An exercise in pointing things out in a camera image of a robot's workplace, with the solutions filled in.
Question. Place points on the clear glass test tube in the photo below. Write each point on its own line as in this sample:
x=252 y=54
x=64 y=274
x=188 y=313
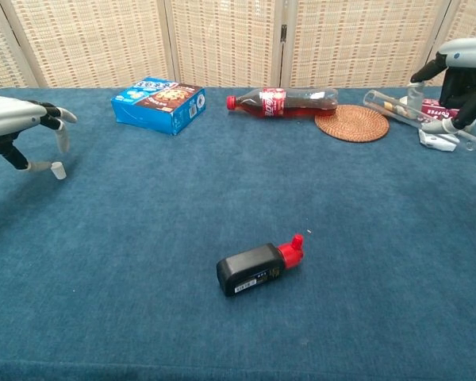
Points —
x=385 y=106

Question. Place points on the blue table cloth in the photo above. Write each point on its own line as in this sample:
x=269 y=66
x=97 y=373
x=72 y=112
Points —
x=103 y=258

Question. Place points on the black screen hinge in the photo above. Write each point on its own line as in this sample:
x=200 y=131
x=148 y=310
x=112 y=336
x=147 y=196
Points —
x=283 y=33

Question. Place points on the blue cookie box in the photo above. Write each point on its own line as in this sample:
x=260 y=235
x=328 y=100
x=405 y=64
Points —
x=158 y=107

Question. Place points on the cola bottle with red cap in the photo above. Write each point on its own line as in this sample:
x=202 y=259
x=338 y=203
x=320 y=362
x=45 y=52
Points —
x=273 y=102

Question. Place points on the black ink bottle red cap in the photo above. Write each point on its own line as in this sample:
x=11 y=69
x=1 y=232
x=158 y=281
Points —
x=250 y=270

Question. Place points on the woven folding screen panel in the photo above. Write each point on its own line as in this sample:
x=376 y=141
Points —
x=0 y=59
x=91 y=43
x=472 y=20
x=361 y=43
x=226 y=43

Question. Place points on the maroon coffee bottle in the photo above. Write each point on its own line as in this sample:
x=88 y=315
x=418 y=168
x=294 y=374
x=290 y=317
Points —
x=434 y=109

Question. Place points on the white green tissue pack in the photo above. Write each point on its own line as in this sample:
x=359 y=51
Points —
x=436 y=143

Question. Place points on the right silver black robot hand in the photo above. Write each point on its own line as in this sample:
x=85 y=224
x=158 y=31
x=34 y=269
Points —
x=468 y=75

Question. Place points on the round woven rattan coaster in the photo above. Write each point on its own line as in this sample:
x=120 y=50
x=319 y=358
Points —
x=353 y=125

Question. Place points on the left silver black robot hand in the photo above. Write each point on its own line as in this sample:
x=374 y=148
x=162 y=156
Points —
x=8 y=115

